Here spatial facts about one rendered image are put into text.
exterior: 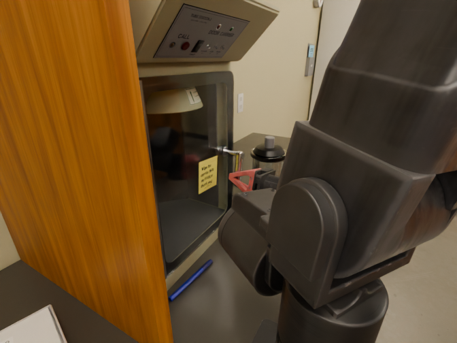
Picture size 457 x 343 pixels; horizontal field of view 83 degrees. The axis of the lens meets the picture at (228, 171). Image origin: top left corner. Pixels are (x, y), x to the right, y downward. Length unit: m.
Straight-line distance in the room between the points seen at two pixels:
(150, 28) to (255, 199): 0.26
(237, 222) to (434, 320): 1.97
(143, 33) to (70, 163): 0.21
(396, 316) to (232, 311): 1.54
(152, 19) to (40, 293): 0.61
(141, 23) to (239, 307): 0.53
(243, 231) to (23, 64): 0.36
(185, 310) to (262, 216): 0.45
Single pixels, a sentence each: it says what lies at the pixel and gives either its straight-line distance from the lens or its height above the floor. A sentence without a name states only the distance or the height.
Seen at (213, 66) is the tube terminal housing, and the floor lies 1.40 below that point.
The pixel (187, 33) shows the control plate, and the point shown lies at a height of 1.45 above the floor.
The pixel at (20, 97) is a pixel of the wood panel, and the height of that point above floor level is 1.36.
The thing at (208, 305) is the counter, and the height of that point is 0.94.
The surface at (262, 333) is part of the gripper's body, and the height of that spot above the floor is 1.19.
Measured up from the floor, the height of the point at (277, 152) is 1.18.
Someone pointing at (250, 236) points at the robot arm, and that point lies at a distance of 0.20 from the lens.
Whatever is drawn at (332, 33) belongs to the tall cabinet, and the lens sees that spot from 3.44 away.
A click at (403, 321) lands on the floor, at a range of 2.03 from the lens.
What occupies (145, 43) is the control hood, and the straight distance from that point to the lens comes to 0.39.
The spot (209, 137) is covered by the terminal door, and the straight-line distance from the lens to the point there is 0.58.
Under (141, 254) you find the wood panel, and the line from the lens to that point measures 0.39.
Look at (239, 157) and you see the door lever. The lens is 0.63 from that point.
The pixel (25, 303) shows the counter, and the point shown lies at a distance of 0.75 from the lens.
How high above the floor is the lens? 1.42
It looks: 24 degrees down
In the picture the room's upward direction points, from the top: straight up
